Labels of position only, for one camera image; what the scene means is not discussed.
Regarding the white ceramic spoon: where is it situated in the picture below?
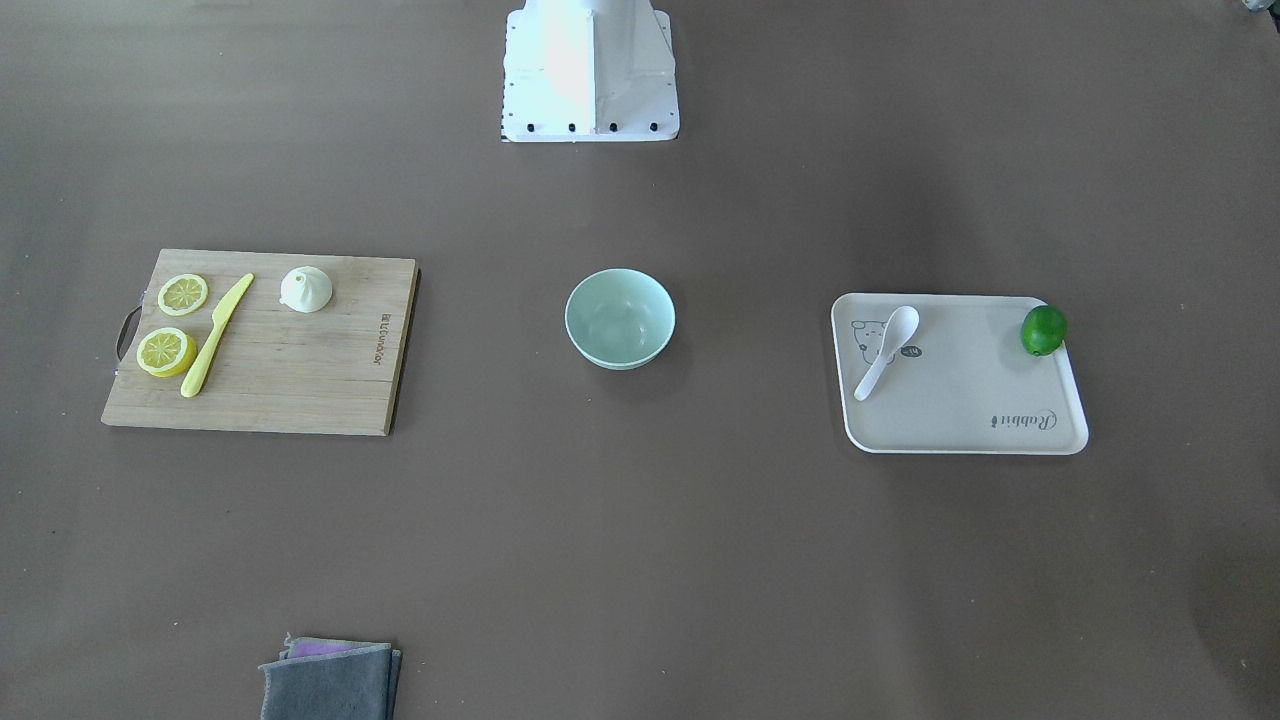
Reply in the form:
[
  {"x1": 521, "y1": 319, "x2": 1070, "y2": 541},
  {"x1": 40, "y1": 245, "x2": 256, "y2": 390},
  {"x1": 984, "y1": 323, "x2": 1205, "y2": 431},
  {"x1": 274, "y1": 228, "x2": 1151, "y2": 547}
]
[{"x1": 854, "y1": 306, "x2": 920, "y2": 402}]

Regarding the light green bowl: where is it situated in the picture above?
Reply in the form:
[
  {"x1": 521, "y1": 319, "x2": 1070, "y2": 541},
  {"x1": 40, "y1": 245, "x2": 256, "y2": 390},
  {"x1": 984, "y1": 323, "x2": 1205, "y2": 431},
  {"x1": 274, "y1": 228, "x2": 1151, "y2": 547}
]
[{"x1": 564, "y1": 268, "x2": 676, "y2": 370}]

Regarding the bamboo cutting board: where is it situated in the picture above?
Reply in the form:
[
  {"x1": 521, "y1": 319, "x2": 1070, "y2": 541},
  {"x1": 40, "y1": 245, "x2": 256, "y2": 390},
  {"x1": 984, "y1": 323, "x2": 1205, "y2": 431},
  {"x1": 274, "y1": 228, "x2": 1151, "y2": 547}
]
[{"x1": 101, "y1": 249, "x2": 419, "y2": 436}]

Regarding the beige rabbit tray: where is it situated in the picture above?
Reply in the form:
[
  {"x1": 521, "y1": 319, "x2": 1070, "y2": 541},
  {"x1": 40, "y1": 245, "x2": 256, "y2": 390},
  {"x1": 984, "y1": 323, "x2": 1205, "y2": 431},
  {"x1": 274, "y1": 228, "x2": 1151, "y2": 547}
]
[{"x1": 831, "y1": 292, "x2": 1089, "y2": 455}]

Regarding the green lime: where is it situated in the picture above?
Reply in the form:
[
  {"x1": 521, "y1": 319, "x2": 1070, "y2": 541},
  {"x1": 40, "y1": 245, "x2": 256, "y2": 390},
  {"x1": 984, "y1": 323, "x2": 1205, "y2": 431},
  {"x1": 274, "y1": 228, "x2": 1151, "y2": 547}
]
[{"x1": 1020, "y1": 305, "x2": 1069, "y2": 356}]

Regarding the yellow plastic knife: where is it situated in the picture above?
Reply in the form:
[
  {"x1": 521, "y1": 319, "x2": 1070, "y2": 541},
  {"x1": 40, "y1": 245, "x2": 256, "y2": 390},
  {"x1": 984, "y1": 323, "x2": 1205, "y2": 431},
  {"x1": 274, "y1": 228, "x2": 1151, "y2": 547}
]
[{"x1": 180, "y1": 273, "x2": 255, "y2": 398}]

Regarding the grey folded cloth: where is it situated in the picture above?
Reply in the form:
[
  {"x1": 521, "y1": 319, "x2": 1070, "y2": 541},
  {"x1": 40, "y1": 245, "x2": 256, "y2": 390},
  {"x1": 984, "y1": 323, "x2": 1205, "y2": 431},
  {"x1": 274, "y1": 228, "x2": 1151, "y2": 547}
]
[{"x1": 259, "y1": 634, "x2": 402, "y2": 719}]

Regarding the upper lemon slice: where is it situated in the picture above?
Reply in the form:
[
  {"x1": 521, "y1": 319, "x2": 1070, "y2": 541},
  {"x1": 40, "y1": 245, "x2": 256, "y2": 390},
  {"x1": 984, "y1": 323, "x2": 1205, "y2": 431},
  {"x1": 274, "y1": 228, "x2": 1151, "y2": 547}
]
[{"x1": 156, "y1": 273, "x2": 210, "y2": 316}]

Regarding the lower lemon half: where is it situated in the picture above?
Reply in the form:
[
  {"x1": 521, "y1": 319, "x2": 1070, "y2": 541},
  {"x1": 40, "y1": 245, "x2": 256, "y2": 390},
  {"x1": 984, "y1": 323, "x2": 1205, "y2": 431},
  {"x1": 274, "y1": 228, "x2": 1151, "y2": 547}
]
[{"x1": 134, "y1": 327, "x2": 198, "y2": 378}]

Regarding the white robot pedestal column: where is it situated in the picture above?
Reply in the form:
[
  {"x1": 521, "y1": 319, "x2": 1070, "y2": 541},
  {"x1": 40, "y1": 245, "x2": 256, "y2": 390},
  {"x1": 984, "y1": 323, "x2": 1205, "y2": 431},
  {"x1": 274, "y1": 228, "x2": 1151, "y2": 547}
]
[{"x1": 500, "y1": 1, "x2": 681, "y2": 143}]

